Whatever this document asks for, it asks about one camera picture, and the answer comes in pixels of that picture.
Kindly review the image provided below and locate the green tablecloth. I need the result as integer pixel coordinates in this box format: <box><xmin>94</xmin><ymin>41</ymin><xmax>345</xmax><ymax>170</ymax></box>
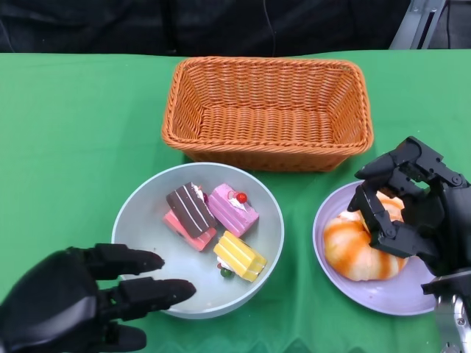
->
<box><xmin>0</xmin><ymin>49</ymin><xmax>471</xmax><ymax>353</ymax></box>

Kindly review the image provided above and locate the white round plate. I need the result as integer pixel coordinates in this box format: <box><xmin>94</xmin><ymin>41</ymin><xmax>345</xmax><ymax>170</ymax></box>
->
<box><xmin>312</xmin><ymin>179</ymin><xmax>442</xmax><ymax>316</ymax></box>

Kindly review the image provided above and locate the orange wicker basket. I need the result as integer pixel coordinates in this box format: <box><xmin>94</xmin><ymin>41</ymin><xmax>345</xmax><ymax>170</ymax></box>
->
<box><xmin>160</xmin><ymin>55</ymin><xmax>375</xmax><ymax>173</ymax></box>

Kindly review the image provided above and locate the brown chocolate cake slice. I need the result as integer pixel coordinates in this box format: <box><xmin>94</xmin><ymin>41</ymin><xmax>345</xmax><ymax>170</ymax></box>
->
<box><xmin>165</xmin><ymin>182</ymin><xmax>218</xmax><ymax>239</ymax></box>

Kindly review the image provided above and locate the grey metal frame stand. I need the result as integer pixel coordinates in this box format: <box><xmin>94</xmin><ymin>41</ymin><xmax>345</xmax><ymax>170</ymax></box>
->
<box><xmin>389</xmin><ymin>0</ymin><xmax>448</xmax><ymax>49</ymax></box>

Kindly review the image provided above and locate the black backdrop cloth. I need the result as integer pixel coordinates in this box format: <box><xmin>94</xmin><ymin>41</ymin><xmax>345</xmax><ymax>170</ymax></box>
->
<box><xmin>0</xmin><ymin>0</ymin><xmax>471</xmax><ymax>56</ymax></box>

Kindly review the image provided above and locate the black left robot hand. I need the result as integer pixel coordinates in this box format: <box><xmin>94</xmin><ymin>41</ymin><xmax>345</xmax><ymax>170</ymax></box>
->
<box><xmin>0</xmin><ymin>242</ymin><xmax>196</xmax><ymax>353</ymax></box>

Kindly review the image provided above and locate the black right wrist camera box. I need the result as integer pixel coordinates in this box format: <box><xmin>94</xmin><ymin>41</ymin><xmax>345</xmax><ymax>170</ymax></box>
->
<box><xmin>421</xmin><ymin>270</ymin><xmax>471</xmax><ymax>301</ymax></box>

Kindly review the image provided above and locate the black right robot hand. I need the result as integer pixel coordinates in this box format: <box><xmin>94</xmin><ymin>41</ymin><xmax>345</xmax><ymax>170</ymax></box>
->
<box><xmin>347</xmin><ymin>136</ymin><xmax>471</xmax><ymax>277</ymax></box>

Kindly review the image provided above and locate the orange striped ring bread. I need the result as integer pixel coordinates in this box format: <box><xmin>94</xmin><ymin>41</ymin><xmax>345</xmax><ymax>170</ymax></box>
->
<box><xmin>377</xmin><ymin>190</ymin><xmax>406</xmax><ymax>224</ymax></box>

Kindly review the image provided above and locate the pale green bowl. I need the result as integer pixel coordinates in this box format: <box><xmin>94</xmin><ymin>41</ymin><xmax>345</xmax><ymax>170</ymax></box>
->
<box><xmin>111</xmin><ymin>162</ymin><xmax>286</xmax><ymax>320</ymax></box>

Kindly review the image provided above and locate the orange striped bread roll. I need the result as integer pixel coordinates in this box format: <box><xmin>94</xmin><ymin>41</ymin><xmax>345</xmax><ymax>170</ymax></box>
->
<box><xmin>322</xmin><ymin>211</ymin><xmax>409</xmax><ymax>282</ymax></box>

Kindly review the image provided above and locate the pink cake slice with cherry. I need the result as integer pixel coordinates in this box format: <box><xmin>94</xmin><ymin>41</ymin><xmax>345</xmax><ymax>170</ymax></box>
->
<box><xmin>208</xmin><ymin>183</ymin><xmax>261</xmax><ymax>238</ymax></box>

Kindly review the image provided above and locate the salmon striped cake slice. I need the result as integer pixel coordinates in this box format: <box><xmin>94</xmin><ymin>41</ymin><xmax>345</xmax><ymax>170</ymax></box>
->
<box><xmin>162</xmin><ymin>209</ymin><xmax>218</xmax><ymax>253</ymax></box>

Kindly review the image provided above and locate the thin black background cable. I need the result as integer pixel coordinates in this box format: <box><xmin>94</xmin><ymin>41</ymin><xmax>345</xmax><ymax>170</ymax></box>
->
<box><xmin>445</xmin><ymin>0</ymin><xmax>455</xmax><ymax>49</ymax></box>

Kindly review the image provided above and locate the yellow cake slice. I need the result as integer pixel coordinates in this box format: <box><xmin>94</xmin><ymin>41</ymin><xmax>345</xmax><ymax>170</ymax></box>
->
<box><xmin>213</xmin><ymin>230</ymin><xmax>269</xmax><ymax>283</ymax></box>

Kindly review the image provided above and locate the thin hanging cable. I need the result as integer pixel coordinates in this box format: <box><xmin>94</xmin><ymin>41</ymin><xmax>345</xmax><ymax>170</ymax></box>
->
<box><xmin>261</xmin><ymin>0</ymin><xmax>277</xmax><ymax>56</ymax></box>

